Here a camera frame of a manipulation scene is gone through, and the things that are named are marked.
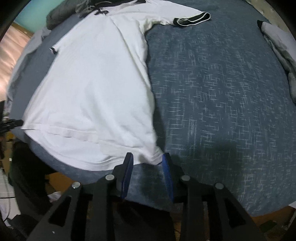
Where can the folded light grey clothes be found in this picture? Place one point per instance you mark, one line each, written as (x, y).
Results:
(282, 44)

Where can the white polo shirt black trim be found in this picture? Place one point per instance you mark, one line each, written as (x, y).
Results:
(92, 88)

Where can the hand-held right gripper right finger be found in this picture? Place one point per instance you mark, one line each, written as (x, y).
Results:
(167, 176)

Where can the pink curtain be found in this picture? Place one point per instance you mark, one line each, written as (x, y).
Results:
(11, 58)

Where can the wooden window frame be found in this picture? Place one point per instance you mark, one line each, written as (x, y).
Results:
(23, 29)

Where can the cream tufted headboard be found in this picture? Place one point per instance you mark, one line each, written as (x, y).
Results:
(272, 11)

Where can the blue woven bedspread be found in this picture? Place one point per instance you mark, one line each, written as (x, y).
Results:
(219, 104)

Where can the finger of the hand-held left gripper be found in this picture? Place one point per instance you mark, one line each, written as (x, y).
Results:
(12, 124)

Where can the dark grey rolled duvet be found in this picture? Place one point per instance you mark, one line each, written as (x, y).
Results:
(57, 16)

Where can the wooden bed frame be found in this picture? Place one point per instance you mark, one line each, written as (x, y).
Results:
(277, 213)

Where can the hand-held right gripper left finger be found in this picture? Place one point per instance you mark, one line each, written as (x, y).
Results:
(128, 176)

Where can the grey hoodie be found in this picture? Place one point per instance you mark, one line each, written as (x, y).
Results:
(82, 7)

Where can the light grey blanket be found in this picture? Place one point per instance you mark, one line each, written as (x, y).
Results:
(25, 60)

